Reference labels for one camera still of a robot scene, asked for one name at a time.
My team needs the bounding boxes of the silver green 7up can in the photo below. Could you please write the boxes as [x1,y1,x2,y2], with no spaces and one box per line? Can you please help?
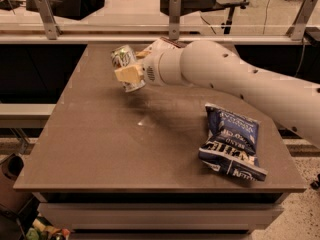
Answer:
[111,45,145,92]

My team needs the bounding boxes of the left metal bracket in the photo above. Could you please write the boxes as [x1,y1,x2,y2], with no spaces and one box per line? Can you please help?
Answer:
[34,0,61,40]

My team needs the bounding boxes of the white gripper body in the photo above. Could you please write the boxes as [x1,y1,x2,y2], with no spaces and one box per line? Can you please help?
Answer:
[142,52,165,86]

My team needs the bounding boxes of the colourful items on floor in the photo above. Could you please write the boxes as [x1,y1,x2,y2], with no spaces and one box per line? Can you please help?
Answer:
[26,218,71,240]

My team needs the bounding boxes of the blue chip bag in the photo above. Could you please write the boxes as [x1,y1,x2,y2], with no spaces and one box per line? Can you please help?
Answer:
[198,103,268,181]

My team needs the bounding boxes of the brown bin with hole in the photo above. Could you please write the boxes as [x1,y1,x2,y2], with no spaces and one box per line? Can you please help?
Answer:
[0,154,38,220]

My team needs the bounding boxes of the brown yellow snack bag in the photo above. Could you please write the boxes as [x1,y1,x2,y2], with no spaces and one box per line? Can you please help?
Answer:
[134,36,188,60]

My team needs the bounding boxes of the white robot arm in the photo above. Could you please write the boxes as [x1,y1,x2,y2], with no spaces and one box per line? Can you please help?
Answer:
[115,40,320,147]

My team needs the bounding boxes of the right metal bracket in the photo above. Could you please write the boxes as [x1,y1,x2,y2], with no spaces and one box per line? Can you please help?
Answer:
[286,0,318,41]

